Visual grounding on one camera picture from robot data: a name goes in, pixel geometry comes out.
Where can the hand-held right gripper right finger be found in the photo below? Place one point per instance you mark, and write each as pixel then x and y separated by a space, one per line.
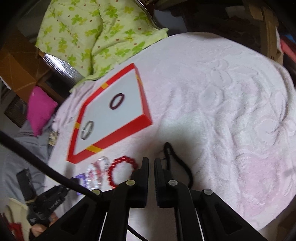
pixel 159 185

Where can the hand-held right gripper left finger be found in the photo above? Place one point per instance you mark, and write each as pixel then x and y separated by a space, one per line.
pixel 144 183

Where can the red jewelry box tray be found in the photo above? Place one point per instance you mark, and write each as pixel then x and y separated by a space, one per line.
pixel 129 125

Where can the person's left hand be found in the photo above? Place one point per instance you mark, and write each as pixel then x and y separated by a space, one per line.
pixel 38 230

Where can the grey cloth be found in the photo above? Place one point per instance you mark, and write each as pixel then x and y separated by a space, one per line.
pixel 13 166

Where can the silver bangle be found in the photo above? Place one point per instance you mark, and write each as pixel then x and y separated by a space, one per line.
pixel 82 134

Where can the dark maroon bangle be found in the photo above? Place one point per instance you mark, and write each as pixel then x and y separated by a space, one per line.
pixel 111 105

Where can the magenta pillow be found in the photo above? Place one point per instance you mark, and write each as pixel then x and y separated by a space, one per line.
pixel 40 109

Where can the dark woven basket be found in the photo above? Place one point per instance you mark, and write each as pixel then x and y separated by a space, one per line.
pixel 13 111

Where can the pale pink towel blanket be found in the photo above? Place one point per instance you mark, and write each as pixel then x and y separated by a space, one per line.
pixel 208 92

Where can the silver foil mat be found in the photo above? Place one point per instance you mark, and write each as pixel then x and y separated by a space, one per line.
pixel 62 67

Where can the orange wooden cabinet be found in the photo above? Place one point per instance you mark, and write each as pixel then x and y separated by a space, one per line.
pixel 18 67

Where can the green clover print quilt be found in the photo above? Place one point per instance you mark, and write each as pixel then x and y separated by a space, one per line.
pixel 81 34

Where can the wooden shelf stand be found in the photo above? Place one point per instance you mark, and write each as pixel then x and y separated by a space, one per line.
pixel 268 30

